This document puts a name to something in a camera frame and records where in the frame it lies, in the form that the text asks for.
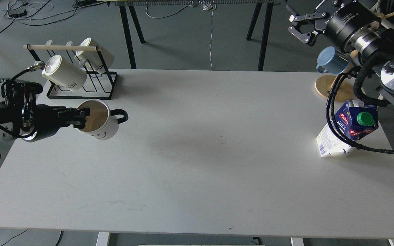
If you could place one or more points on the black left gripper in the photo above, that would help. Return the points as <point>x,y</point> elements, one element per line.
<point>49,119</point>

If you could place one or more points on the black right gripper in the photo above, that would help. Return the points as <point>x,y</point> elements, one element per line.
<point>348,24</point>

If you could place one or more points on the white smiley face mug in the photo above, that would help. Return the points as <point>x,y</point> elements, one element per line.
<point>102,122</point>

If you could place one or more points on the blue white milk carton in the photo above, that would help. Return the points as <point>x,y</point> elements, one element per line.
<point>355,119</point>

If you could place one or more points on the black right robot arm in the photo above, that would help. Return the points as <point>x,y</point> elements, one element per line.
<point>374,73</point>

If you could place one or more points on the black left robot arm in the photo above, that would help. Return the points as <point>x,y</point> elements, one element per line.
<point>21,117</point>

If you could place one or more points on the black trestle table legs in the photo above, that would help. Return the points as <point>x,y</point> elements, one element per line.
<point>232,37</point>

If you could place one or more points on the blue mug on tree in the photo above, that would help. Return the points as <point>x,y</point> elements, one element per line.
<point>332,61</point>

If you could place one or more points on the white mug front on rack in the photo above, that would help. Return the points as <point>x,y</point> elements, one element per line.
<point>64,73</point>

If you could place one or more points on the black wire mug rack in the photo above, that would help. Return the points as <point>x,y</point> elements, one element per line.
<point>97,86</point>

